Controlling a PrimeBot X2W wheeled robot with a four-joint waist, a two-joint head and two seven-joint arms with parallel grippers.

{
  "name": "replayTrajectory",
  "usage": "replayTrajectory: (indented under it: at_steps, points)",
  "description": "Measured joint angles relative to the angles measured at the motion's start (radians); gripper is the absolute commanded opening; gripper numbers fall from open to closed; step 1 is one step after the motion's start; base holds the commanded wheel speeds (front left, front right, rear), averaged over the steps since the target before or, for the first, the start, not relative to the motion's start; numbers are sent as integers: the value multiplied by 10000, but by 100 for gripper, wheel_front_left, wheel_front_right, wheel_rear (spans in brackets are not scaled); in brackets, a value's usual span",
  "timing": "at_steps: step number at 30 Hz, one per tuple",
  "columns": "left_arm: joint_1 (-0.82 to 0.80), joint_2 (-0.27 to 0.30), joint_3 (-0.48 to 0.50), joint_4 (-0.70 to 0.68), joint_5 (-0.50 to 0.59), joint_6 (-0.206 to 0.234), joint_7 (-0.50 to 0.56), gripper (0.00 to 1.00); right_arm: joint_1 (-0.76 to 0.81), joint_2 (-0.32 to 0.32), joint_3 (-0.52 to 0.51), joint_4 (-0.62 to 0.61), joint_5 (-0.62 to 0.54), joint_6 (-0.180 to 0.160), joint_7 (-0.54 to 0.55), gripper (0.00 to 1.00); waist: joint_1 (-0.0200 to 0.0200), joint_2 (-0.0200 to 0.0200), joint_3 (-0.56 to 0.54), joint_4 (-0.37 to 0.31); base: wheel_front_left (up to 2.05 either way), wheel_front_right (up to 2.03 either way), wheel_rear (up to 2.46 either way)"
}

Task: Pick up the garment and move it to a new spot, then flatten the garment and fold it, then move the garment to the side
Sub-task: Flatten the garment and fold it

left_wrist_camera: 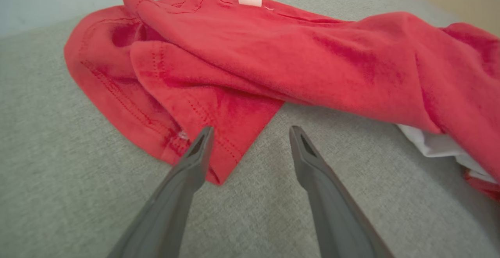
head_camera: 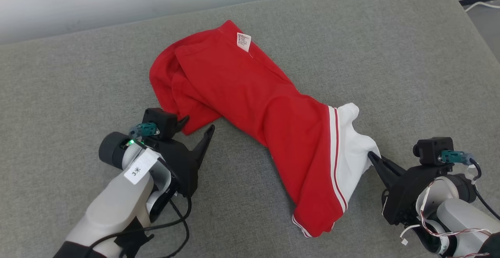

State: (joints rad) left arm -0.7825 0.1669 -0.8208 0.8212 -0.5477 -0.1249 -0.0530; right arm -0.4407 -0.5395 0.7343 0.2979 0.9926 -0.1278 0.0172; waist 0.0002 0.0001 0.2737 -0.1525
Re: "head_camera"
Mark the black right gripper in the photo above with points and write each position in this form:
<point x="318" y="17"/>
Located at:
<point x="410" y="191"/>

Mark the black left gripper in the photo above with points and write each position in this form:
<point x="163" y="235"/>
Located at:
<point x="177" y="164"/>

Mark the red basketball jersey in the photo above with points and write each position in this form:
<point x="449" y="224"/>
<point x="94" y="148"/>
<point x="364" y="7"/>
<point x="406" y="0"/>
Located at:
<point x="254" y="105"/>

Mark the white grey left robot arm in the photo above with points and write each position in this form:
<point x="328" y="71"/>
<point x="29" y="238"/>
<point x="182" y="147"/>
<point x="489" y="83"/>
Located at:
<point x="117" y="203"/>

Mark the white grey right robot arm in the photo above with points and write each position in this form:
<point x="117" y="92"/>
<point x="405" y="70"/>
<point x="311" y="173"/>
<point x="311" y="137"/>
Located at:
<point x="461" y="215"/>

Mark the grey fabric sofa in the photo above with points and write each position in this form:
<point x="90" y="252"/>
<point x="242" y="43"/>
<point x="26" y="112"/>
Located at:
<point x="78" y="74"/>

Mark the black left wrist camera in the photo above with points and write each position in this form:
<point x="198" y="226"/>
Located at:
<point x="160" y="121"/>

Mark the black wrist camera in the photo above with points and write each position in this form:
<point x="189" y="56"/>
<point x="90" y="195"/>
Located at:
<point x="160" y="121"/>
<point x="433" y="150"/>

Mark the teal left camera plug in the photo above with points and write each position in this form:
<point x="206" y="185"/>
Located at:
<point x="146" y="129"/>

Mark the teal camera plug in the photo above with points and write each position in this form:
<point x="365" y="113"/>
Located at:
<point x="455" y="157"/>
<point x="146" y="129"/>

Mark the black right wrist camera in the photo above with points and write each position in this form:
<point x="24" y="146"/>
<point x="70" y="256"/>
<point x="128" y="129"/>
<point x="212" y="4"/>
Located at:
<point x="433" y="150"/>

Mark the teal right camera plug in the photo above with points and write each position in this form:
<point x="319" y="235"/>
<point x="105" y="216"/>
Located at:
<point x="455" y="157"/>

